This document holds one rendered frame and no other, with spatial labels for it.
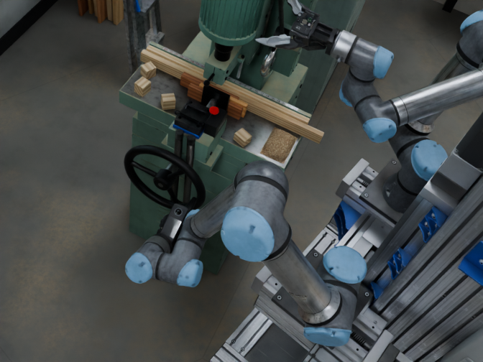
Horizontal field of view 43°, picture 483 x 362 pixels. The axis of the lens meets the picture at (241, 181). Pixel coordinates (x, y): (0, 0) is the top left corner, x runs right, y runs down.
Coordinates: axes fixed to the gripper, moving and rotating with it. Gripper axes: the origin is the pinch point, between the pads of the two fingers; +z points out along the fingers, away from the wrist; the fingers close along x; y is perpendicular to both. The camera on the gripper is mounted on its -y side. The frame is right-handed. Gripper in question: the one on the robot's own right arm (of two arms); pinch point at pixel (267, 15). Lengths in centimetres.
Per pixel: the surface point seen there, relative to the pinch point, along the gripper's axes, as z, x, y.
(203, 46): 29, 2, -64
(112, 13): 111, -15, -164
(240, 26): 6.6, 4.0, -6.3
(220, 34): 11.3, 8.1, -8.5
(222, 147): 0.7, 35.3, -33.8
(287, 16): -0.7, -10.3, -26.6
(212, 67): 13.0, 14.7, -24.6
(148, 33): 77, -7, -134
